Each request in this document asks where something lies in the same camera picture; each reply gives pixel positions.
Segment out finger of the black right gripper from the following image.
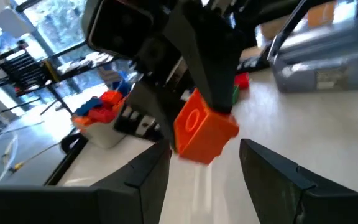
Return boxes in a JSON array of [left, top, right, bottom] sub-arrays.
[[128, 80, 186, 151], [163, 0, 245, 114]]

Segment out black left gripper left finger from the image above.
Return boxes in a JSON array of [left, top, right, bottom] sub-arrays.
[[0, 140, 172, 224]]

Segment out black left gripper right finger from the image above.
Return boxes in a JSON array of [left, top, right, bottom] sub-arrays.
[[239, 138, 358, 224]]

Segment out small orange block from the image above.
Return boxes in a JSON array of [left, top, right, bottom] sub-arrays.
[[172, 88, 241, 166]]

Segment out large red block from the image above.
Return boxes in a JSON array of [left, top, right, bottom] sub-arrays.
[[88, 107, 117, 124]]

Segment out small red block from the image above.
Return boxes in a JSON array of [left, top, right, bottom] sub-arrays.
[[234, 72, 250, 90]]

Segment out small green block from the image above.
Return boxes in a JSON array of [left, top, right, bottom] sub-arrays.
[[231, 85, 241, 105]]

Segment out clear plastic bin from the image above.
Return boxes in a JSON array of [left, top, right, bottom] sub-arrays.
[[267, 0, 358, 93], [71, 90, 131, 149]]

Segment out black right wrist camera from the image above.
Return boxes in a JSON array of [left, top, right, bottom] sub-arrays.
[[81, 0, 155, 60]]

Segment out black aluminium table frame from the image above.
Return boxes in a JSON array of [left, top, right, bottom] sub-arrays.
[[44, 130, 90, 187]]

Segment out yellow floor cable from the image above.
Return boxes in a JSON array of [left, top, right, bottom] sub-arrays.
[[7, 141, 62, 174]]

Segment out black wire rack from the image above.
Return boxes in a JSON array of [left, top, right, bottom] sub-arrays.
[[0, 43, 62, 94]]

